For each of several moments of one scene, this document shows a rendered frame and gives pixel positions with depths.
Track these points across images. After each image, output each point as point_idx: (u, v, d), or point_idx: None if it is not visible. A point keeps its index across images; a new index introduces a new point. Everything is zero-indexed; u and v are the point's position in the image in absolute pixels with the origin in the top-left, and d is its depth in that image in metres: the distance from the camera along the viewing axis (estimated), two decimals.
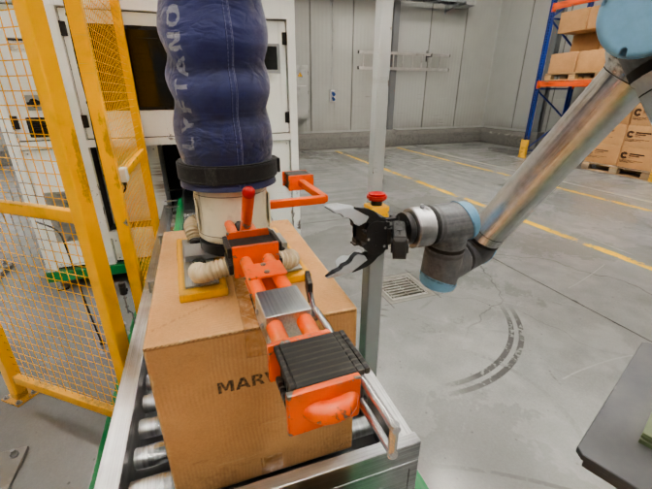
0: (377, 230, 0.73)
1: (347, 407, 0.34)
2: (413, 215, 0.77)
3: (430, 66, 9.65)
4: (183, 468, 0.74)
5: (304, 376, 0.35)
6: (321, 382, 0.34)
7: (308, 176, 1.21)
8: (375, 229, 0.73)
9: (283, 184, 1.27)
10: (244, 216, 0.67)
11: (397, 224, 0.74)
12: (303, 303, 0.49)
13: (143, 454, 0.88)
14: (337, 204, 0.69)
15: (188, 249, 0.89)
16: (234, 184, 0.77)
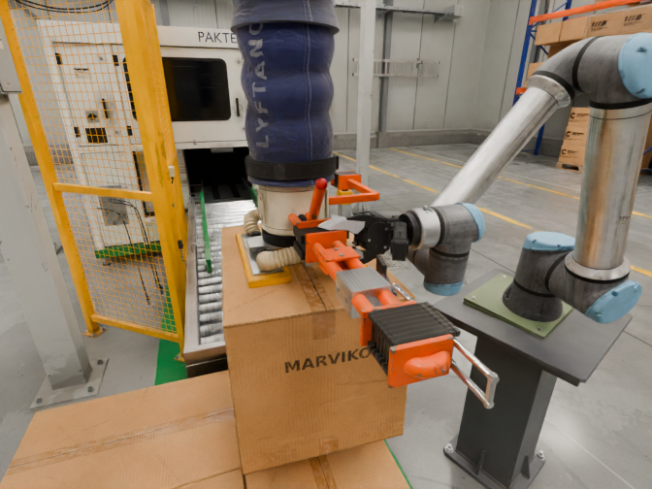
0: (378, 231, 0.73)
1: (443, 362, 0.38)
2: (415, 216, 0.77)
3: (420, 73, 10.33)
4: (249, 442, 0.80)
5: (403, 336, 0.39)
6: (419, 341, 0.38)
7: (356, 176, 1.26)
8: (376, 230, 0.73)
9: (332, 184, 1.32)
10: (314, 207, 0.73)
11: (398, 225, 0.73)
12: (382, 280, 0.53)
13: (205, 328, 1.56)
14: (329, 221, 0.70)
15: (251, 241, 0.96)
16: (300, 179, 0.83)
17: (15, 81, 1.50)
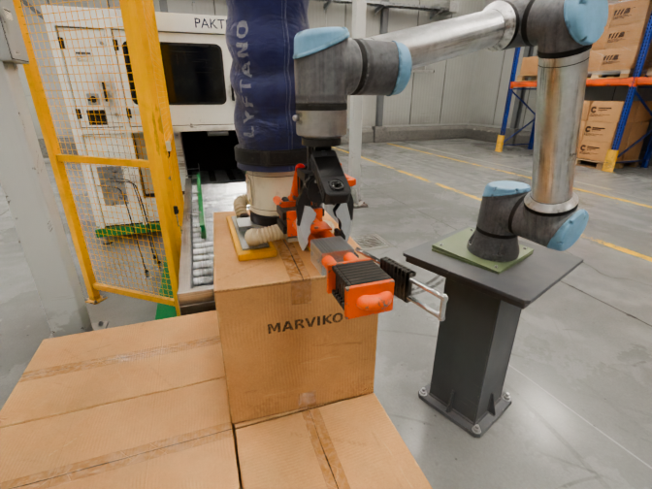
0: (317, 190, 0.66)
1: (385, 298, 0.50)
2: (306, 136, 0.63)
3: (416, 68, 10.46)
4: (238, 395, 0.92)
5: (356, 279, 0.51)
6: (368, 282, 0.51)
7: None
8: (315, 193, 0.66)
9: None
10: (295, 188, 0.85)
11: (313, 169, 0.63)
12: (347, 245, 0.65)
13: (198, 279, 1.69)
14: (299, 241, 0.70)
15: (241, 221, 1.07)
16: (282, 166, 0.94)
17: (22, 50, 1.64)
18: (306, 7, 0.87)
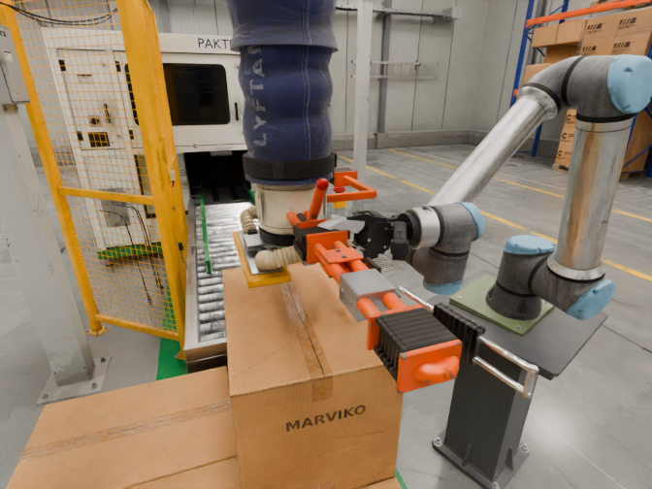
0: (378, 231, 0.73)
1: (453, 368, 0.38)
2: (415, 216, 0.77)
3: (418, 74, 10.40)
4: None
5: (411, 342, 0.39)
6: (428, 346, 0.39)
7: (352, 173, 1.26)
8: (376, 230, 0.73)
9: (328, 180, 1.32)
10: (314, 207, 0.72)
11: (398, 225, 0.74)
12: (386, 283, 0.53)
13: (204, 326, 1.63)
14: (329, 220, 0.70)
15: (249, 240, 0.95)
16: (299, 179, 0.82)
17: (22, 91, 1.58)
18: None
